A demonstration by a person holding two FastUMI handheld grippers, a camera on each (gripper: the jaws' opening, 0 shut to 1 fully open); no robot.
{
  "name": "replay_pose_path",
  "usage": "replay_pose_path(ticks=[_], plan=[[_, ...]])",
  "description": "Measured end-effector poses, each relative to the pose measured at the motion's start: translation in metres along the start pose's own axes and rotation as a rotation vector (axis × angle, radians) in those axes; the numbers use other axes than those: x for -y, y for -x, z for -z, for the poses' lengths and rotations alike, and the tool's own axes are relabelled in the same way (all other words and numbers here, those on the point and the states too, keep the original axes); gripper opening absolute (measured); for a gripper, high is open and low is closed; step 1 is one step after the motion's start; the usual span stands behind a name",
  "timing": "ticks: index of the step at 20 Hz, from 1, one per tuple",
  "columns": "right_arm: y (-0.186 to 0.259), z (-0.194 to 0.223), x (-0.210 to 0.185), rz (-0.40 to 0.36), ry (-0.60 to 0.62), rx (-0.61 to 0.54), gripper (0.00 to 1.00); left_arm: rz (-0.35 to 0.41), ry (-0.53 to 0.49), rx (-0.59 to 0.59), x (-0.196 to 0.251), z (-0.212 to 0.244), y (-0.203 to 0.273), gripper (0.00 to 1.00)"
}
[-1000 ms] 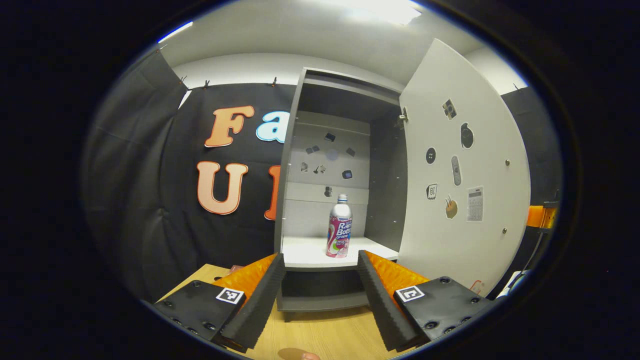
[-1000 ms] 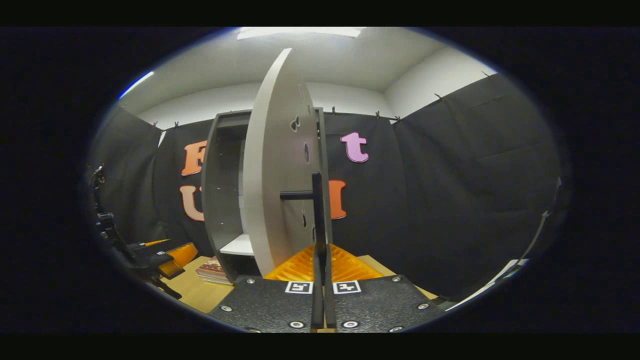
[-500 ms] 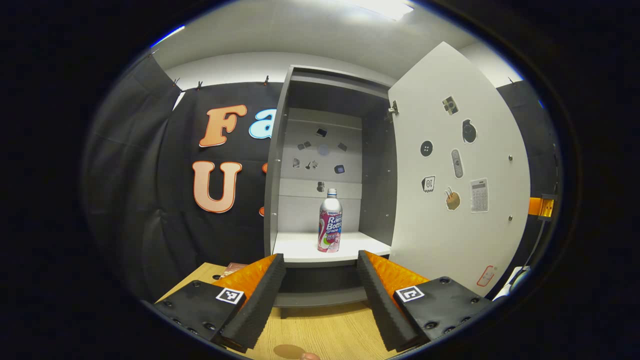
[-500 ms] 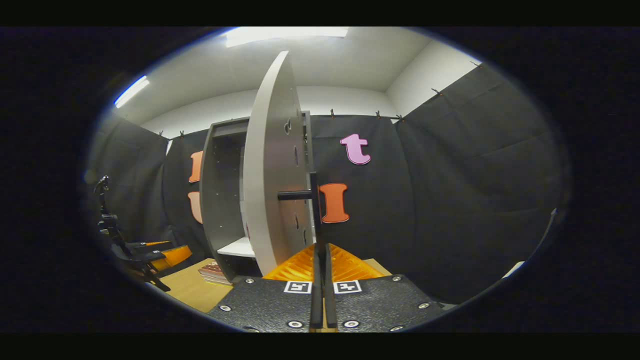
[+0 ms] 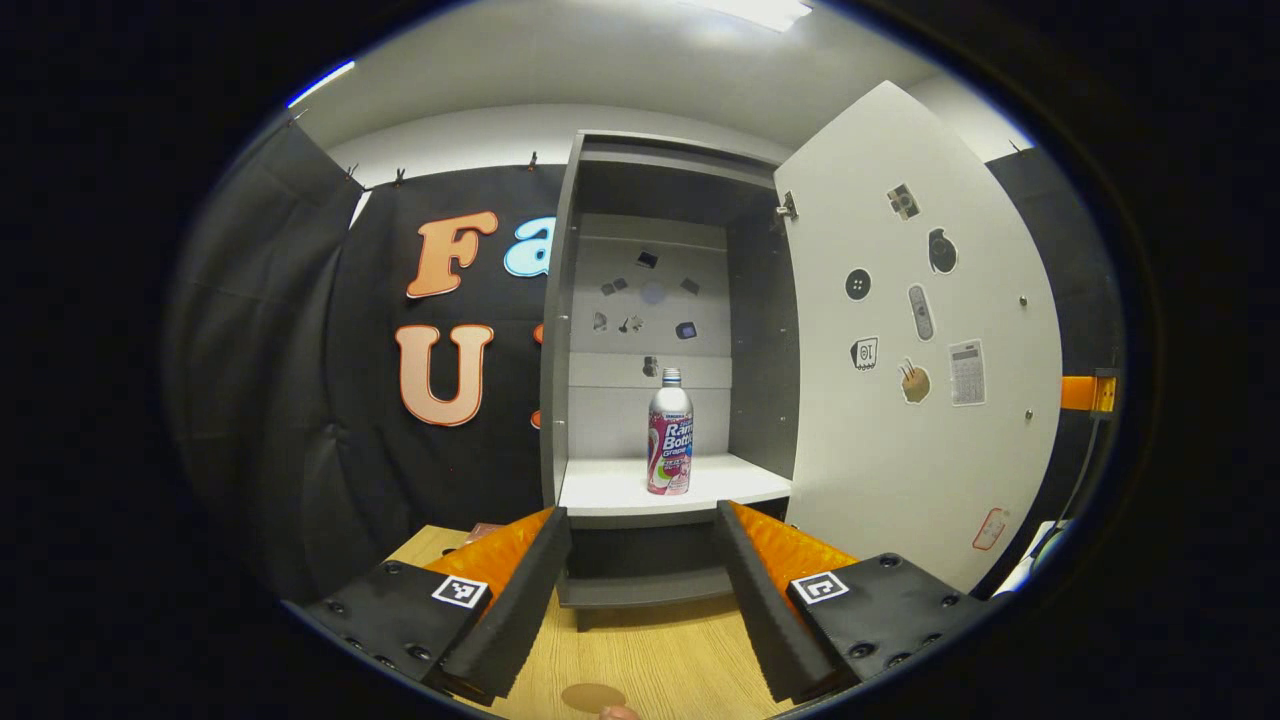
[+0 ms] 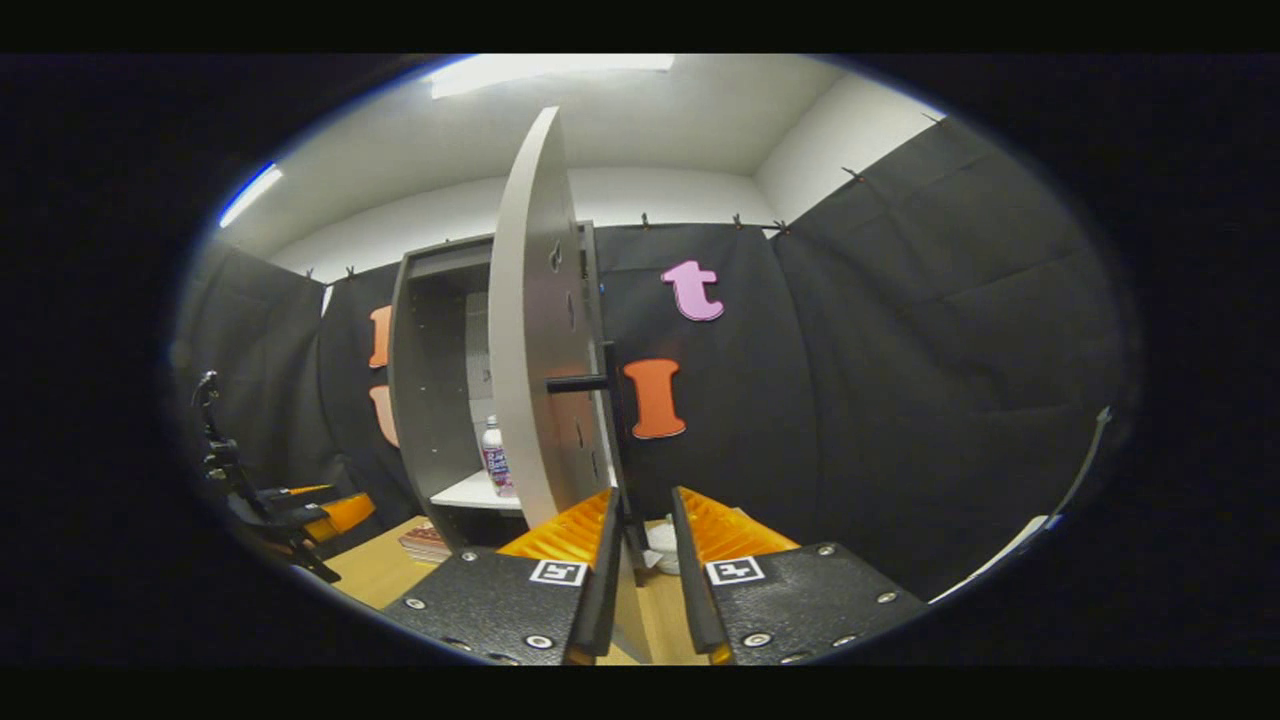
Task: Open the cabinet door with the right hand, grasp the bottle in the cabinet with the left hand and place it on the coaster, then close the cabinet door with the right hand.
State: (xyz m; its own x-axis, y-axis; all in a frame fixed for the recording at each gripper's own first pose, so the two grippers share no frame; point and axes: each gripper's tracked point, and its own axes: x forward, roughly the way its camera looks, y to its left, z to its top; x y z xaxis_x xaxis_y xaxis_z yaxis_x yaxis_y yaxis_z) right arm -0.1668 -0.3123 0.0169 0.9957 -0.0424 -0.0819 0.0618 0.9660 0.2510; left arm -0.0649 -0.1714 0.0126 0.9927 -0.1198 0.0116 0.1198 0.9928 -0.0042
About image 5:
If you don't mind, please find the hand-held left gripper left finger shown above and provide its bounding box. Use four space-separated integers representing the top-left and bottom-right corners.
283 506 573 703

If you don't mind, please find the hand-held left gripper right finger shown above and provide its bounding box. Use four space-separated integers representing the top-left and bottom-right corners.
714 499 988 705

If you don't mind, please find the round brown coaster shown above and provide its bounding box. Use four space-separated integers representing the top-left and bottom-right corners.
561 683 627 714

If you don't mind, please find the silver bottle with pink label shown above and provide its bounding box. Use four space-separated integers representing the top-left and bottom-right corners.
647 368 694 497

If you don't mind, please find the white cabinet door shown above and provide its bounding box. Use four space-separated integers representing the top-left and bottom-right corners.
775 80 1063 596

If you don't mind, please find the white object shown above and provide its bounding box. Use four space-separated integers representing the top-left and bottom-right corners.
1000 518 1073 593

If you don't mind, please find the black backdrop cloth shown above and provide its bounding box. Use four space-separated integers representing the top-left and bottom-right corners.
165 115 1121 601

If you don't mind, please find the ceiling light panel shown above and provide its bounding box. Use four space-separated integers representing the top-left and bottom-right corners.
690 0 813 31

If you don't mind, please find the ceiling light strip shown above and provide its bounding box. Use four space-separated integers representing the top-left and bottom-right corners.
288 60 356 109

